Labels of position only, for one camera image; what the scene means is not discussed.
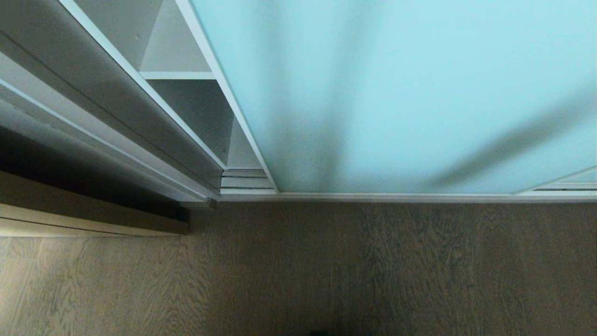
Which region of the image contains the beige wooden baseboard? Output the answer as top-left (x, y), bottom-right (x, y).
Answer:
top-left (0, 170), bottom-right (190, 238)

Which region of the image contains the frosted glass sliding wardrobe door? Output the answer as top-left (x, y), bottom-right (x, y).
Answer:
top-left (516, 166), bottom-right (597, 194)
top-left (176, 0), bottom-right (597, 195)

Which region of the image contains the white wardrobe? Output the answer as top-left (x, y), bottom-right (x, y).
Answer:
top-left (0, 0), bottom-right (263, 202)

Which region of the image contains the metal floor sliding track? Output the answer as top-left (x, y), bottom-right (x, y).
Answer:
top-left (219, 168), bottom-right (597, 203)

